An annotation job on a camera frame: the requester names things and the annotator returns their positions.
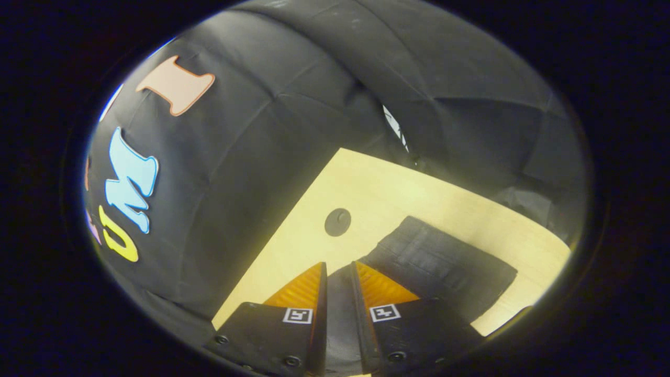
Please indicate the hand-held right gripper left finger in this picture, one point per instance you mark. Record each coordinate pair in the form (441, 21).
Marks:
(320, 335)

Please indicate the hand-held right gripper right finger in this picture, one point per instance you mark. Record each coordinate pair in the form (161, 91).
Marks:
(366, 340)

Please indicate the black jeans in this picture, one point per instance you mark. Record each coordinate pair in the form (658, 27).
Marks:
(439, 262)

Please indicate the round black table grommet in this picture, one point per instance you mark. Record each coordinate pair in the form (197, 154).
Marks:
(337, 222)

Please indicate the black backdrop cloth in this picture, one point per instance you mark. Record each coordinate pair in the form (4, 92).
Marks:
(251, 157)

